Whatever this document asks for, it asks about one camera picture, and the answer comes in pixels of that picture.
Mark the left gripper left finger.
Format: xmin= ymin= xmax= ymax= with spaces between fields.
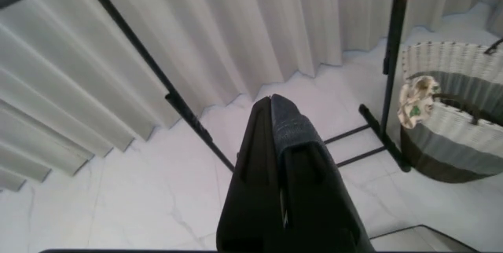
xmin=215 ymin=96 xmax=286 ymax=252

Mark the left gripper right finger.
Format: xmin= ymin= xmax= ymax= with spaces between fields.
xmin=274 ymin=142 xmax=374 ymax=252

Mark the cream printed garment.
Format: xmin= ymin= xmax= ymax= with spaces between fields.
xmin=396 ymin=75 xmax=442 ymax=130

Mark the white laundry basket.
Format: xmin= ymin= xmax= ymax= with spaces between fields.
xmin=396 ymin=38 xmax=503 ymax=184

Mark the black clothes rack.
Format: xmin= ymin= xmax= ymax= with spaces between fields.
xmin=0 ymin=0 xmax=413 ymax=174

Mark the white curtain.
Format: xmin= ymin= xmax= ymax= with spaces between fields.
xmin=0 ymin=0 xmax=503 ymax=192

